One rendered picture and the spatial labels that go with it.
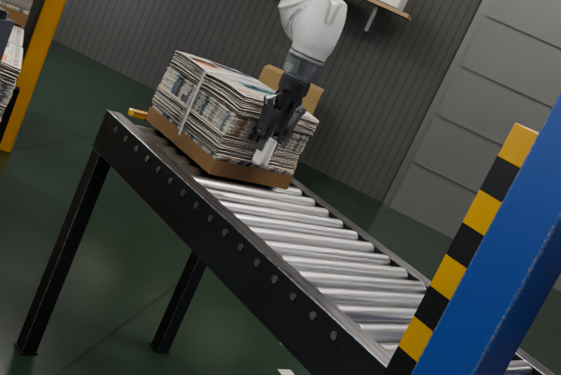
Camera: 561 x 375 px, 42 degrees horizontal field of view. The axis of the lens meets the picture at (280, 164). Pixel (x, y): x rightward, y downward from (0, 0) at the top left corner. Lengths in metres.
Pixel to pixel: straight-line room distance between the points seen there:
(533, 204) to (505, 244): 0.06
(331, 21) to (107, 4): 5.58
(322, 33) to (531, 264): 0.95
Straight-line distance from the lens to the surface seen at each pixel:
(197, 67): 2.06
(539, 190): 0.97
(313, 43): 1.75
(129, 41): 7.12
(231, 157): 1.94
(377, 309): 1.57
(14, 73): 2.17
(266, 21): 6.68
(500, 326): 0.98
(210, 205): 1.71
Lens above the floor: 1.31
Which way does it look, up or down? 12 degrees down
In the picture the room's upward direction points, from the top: 24 degrees clockwise
